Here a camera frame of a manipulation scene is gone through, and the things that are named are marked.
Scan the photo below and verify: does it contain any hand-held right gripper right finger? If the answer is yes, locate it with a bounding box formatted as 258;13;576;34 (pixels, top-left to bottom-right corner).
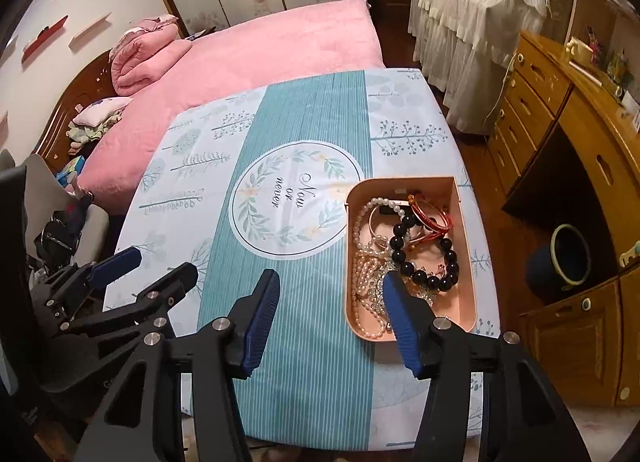
382;270;593;462

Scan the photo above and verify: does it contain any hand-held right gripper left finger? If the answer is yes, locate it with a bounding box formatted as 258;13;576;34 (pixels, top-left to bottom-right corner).
75;268;282;462

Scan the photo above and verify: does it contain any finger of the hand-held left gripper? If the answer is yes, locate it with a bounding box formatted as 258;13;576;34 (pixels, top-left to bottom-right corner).
47;247;143;313
64;262;200;339

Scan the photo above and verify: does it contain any silver bead bracelet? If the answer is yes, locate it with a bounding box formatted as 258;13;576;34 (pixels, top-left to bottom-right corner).
360;267;451;315

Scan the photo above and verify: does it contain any pearl necklace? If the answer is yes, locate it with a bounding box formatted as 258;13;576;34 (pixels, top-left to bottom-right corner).
350;251;397;339

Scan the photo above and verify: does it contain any pink jewelry tray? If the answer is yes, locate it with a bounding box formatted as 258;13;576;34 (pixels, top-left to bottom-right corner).
344;176;480;344

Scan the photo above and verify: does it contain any black bead bracelet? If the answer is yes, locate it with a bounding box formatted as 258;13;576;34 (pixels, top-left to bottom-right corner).
391;214;461;293

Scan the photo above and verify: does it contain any red bangle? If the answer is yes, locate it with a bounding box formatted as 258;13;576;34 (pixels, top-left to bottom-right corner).
407;194;454;243

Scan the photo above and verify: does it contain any pearl bracelet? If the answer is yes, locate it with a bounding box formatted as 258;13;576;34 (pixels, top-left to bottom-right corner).
352;197;406;253

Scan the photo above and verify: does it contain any light grey chair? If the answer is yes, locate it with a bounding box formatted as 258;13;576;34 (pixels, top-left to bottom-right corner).
22;154;112;269

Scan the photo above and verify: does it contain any small white floral pillow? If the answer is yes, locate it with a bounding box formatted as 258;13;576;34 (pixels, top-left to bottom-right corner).
72;96;134;131

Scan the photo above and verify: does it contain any wooden headboard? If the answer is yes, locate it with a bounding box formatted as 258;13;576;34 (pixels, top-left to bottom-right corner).
30;49;122;163

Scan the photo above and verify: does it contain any dark round trash bin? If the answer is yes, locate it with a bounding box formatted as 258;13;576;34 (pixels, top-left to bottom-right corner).
525;224;596;293

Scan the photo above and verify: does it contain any printed teal tablecloth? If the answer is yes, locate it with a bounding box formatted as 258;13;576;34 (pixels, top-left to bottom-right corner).
102;68;502;448

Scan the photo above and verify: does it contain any folded pink quilt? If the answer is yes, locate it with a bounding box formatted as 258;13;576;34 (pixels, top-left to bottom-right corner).
110;16;194;97

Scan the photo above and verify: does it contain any wooden desk with drawers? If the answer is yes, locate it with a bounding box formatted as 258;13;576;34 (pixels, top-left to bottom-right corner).
487;29;640;409

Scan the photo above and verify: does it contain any pink bed blanket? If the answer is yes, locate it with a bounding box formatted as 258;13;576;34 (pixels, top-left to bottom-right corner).
77;0;386;215

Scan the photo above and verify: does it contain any white frilled cloth cover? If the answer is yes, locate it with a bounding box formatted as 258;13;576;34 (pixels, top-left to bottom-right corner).
407;0;562;135

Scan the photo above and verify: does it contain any white wall shelf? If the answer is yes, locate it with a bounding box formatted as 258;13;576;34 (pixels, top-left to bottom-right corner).
68;13;112;50

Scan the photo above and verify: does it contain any red wall shelf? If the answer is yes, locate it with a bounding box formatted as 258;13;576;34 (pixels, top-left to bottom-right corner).
21;16;70;63

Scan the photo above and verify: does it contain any white power cable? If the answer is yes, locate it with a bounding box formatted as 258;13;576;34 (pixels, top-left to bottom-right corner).
484;56;522;139

